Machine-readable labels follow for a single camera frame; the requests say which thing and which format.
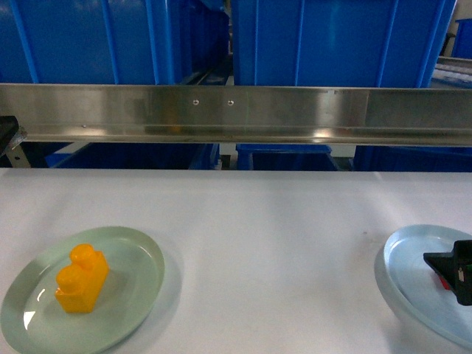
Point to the stainless steel shelf rail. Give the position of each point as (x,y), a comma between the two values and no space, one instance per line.
(241,114)

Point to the blue bin under shelf left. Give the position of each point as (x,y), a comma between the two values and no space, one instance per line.
(139,156)

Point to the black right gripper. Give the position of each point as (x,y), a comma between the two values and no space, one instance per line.
(455,267)

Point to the red toy block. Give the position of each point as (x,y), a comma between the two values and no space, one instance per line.
(445,284)

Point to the light blue plate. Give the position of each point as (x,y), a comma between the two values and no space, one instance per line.
(416,286)

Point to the light green plate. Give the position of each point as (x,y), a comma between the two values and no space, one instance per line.
(32,320)

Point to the blue bin far right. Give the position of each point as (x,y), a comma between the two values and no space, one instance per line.
(463,41)

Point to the large blue bin centre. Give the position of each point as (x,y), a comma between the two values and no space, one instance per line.
(387,44)

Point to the large blue bin left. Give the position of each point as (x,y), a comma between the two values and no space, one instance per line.
(111,42)

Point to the blue bin under shelf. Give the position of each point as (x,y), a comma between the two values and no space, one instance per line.
(412,159)
(285,157)
(139,156)

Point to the blue bin under shelf centre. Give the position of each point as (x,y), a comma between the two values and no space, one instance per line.
(285,157)

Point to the roller conveyor track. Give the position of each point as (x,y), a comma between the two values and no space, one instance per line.
(453,72)

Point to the large blue bin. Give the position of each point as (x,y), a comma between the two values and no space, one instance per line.
(111,42)
(387,44)

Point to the yellow toy block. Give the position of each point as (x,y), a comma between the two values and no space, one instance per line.
(80,283)

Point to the blue bin under shelf right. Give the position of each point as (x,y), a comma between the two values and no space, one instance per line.
(412,159)

